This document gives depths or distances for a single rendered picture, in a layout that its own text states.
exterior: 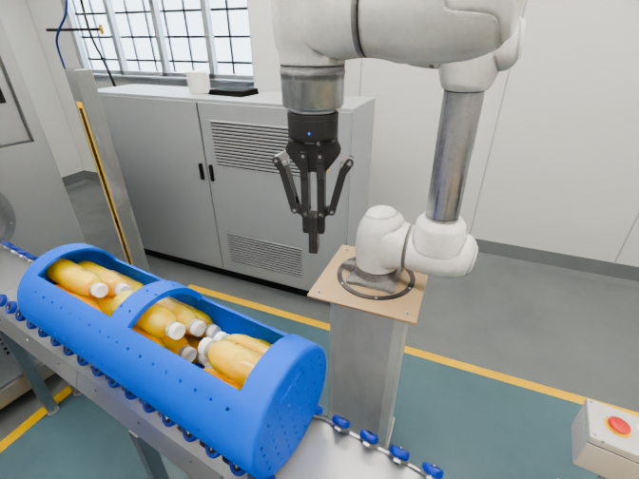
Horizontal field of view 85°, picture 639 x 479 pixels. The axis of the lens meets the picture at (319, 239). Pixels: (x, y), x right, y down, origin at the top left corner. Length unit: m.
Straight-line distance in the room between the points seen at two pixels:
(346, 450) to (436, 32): 0.87
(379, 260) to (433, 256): 0.18
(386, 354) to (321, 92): 1.07
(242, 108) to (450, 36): 2.03
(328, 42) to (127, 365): 0.77
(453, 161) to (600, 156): 2.48
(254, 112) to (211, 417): 1.90
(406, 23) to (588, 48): 2.89
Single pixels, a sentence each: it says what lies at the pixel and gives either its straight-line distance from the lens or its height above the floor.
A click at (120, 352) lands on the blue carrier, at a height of 1.16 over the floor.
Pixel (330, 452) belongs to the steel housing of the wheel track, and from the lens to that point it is 0.98.
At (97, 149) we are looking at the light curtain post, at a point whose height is 1.44.
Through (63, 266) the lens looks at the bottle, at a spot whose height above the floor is 1.20.
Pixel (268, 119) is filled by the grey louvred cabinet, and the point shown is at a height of 1.36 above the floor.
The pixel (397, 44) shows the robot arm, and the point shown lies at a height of 1.78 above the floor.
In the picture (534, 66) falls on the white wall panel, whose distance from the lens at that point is 3.26.
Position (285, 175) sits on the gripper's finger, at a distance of 0.57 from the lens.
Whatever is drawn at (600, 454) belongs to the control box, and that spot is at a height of 1.06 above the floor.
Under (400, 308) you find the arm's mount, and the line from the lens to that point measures 1.21.
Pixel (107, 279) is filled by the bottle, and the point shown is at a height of 1.16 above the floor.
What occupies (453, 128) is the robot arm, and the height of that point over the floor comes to 1.58.
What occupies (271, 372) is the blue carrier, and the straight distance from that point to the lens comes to 0.72.
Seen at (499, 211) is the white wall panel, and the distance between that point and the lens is 3.52.
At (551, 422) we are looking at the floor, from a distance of 2.46.
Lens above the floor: 1.78
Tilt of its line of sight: 30 degrees down
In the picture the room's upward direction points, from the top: straight up
